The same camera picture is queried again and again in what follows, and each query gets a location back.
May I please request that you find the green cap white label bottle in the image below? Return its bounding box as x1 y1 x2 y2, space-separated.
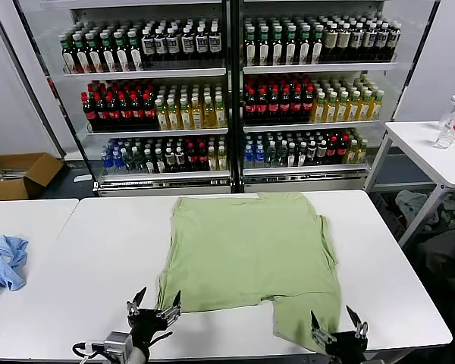
244 24 259 66
60 33 77 74
257 24 273 66
100 31 118 73
271 24 286 66
115 31 131 72
297 24 312 65
74 33 90 74
128 30 145 72
86 32 103 73
284 24 300 65
310 24 325 64

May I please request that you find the crumpled light blue garment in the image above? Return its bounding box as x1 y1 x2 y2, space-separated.
0 234 30 297

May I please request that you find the open cardboard box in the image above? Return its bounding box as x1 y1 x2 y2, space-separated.
0 152 65 201

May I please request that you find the white side table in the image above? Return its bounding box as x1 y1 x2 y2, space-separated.
363 120 455 249

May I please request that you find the bystander dark clothing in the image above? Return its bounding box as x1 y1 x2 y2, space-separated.
415 223 455 364

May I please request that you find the metal rods bundle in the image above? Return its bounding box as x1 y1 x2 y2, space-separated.
0 166 30 179

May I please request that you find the dark bottle blue white label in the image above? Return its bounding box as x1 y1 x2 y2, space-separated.
141 27 156 64
180 26 196 62
193 25 209 62
207 24 223 61
167 27 183 63
154 27 169 63

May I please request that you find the glass beverage display cabinet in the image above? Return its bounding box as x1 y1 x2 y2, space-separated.
229 0 441 194
0 0 236 198

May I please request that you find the grey white garment pile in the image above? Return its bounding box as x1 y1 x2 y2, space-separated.
396 189 441 228

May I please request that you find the dark bottle beige label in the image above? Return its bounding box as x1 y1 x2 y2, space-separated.
388 20 403 60
350 21 366 61
375 20 391 61
363 20 378 61
337 21 353 61
323 21 339 61

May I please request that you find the light green printed shirt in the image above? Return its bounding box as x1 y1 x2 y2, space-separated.
157 192 344 348

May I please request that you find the clear white cap water bottle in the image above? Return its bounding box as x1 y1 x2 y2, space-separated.
435 95 455 149

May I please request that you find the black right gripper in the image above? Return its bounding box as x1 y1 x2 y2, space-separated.
310 305 369 364

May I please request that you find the small red cap cola bottle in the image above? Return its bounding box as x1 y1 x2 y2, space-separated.
327 135 338 166
185 143 198 172
336 135 348 165
196 143 209 171

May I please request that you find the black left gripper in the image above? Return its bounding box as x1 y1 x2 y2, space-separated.
126 286 182 348

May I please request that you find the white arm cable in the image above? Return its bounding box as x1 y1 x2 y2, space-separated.
72 340 107 361

